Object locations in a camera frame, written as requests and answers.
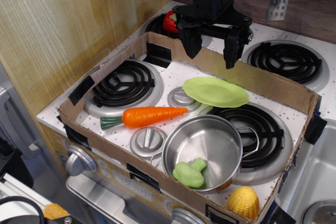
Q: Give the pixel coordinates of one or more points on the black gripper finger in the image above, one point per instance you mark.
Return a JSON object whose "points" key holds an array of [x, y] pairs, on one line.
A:
{"points": [[234, 46], [191, 41]]}

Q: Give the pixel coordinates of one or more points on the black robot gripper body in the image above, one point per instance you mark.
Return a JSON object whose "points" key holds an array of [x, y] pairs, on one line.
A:
{"points": [[197, 18]]}

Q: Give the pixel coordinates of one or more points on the green toy broccoli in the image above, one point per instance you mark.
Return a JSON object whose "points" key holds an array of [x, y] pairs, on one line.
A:
{"points": [[190, 175]]}

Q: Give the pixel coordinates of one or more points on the stainless steel pan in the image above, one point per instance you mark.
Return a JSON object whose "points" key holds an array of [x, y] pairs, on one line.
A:
{"points": [[211, 138]]}

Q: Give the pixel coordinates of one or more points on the red toy strawberry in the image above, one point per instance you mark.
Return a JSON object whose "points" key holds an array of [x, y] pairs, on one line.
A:
{"points": [[169, 22]]}

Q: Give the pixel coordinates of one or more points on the back left black burner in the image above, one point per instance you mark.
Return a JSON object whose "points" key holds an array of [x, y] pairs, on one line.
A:
{"points": [[156, 26]]}

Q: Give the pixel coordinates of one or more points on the black burner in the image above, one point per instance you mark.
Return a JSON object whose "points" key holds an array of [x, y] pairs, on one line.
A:
{"points": [[292, 61], [128, 83], [156, 26], [268, 131]]}

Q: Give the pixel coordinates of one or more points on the brown cardboard fence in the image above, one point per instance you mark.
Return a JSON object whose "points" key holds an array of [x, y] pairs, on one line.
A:
{"points": [[269, 85]]}

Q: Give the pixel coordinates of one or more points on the hanging metal grater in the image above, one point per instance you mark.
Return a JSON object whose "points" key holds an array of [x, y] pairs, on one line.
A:
{"points": [[277, 10]]}

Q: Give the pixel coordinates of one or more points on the light green toy plate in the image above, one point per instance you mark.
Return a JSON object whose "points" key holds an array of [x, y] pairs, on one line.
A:
{"points": [[215, 92]]}

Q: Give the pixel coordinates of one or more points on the back right black burner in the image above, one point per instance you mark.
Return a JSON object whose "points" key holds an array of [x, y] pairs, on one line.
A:
{"points": [[292, 61]]}

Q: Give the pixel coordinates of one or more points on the silver stovetop knob middle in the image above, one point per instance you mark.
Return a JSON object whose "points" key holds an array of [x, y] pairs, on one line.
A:
{"points": [[179, 99]]}

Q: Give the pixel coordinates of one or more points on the silver stovetop knob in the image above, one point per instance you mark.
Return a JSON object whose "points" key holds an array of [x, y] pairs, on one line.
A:
{"points": [[147, 141], [179, 99]]}

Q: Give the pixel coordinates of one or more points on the front left black burner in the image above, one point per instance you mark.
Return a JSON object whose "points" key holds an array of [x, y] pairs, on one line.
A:
{"points": [[128, 83]]}

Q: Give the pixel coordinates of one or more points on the orange toy carrot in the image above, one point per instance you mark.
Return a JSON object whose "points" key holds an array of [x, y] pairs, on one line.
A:
{"points": [[140, 117]]}

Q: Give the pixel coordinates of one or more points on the front right black burner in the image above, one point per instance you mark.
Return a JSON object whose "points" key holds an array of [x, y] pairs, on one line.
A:
{"points": [[268, 131]]}

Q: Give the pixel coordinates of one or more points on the silver stovetop knob front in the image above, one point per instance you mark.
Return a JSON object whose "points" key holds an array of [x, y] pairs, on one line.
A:
{"points": [[147, 141]]}

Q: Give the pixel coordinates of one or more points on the yellow toy corn cob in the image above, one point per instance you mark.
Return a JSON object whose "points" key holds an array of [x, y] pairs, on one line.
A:
{"points": [[244, 201]]}

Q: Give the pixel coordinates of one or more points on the silver oven front knob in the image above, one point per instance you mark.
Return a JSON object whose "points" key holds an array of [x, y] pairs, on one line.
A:
{"points": [[79, 161]]}

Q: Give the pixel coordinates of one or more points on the silver oven knob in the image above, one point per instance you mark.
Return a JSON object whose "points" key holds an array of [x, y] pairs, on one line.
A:
{"points": [[79, 161], [182, 216]]}

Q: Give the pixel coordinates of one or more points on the stainless steel sink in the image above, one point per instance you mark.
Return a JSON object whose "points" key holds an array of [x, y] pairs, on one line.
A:
{"points": [[308, 194]]}

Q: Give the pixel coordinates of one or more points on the orange object bottom left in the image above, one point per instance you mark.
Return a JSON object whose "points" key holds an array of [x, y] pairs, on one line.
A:
{"points": [[54, 211]]}

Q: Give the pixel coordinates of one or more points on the silver oven door handle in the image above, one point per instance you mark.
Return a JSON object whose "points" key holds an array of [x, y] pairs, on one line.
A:
{"points": [[103, 201]]}

